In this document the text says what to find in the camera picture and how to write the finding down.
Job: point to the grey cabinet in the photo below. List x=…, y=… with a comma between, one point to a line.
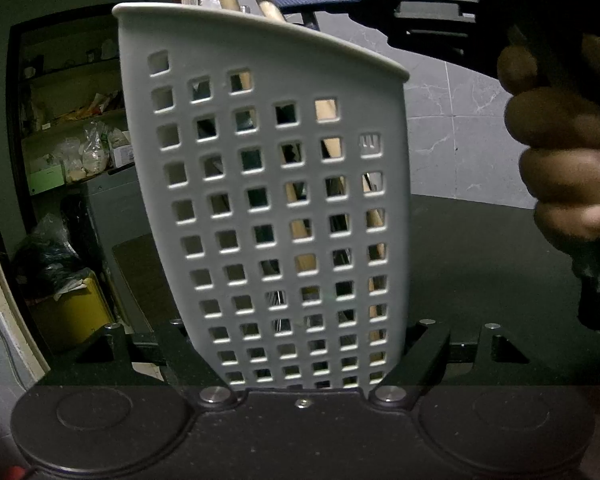
x=115, y=210

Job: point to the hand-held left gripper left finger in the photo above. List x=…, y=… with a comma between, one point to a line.
x=145, y=365

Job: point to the black trash bag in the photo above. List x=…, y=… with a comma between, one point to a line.
x=47, y=255

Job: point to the wooden shelf unit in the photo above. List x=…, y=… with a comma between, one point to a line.
x=70, y=75

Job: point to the clear food bag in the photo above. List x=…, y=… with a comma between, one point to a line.
x=96, y=152

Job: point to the yellow box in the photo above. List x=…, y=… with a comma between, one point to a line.
x=75, y=320

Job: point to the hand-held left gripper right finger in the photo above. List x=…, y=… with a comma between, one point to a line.
x=430, y=355

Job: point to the person's right hand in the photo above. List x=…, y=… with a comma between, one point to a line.
x=560, y=120

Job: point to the white cardboard box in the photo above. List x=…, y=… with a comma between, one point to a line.
x=121, y=152

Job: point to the green box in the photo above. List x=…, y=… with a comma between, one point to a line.
x=46, y=180

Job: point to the white perforated utensil basket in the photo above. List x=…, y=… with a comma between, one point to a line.
x=280, y=60

